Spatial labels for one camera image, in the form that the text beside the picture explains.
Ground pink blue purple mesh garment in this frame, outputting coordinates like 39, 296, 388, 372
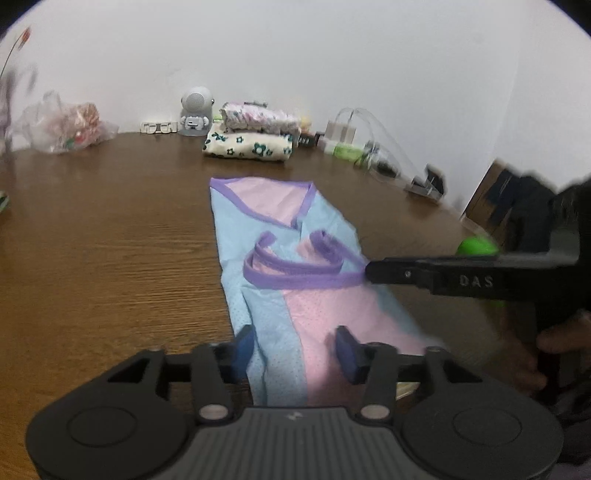
209, 177, 440, 407

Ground person's right hand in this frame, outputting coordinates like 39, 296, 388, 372
498, 310, 591, 395

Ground black phone holder stand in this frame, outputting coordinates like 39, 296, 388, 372
405, 164, 446, 204

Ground green transparent box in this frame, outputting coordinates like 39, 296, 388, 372
332, 143, 365, 163

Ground white power strip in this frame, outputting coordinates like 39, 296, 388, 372
317, 137, 366, 162

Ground cream green-flower folded cloth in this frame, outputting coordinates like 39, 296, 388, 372
202, 129, 294, 162

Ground right white charger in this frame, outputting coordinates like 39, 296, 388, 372
339, 123, 356, 144

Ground white charger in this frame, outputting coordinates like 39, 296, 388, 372
339, 123, 356, 144
325, 121, 348, 142

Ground dark green labelled box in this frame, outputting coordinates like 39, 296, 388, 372
297, 132, 325, 148

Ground left white charger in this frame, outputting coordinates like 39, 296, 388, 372
325, 121, 348, 142

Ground white letter block ornament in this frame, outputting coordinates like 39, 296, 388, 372
139, 121, 178, 135

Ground white pink-flower folded cloth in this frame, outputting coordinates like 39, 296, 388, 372
221, 102, 301, 135

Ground white astronaut figure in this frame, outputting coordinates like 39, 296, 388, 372
178, 86, 214, 137

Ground yellow pink small boxes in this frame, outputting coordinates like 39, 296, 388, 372
298, 117, 311, 132

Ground green fabric pouch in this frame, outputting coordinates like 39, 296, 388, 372
0, 191, 9, 212

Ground clear plastic snack bag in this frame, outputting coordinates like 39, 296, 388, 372
12, 91, 118, 154

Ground pink artificial flower bouquet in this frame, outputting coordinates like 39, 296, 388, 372
1, 26, 37, 95

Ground white charging cable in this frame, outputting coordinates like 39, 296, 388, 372
332, 106, 445, 195

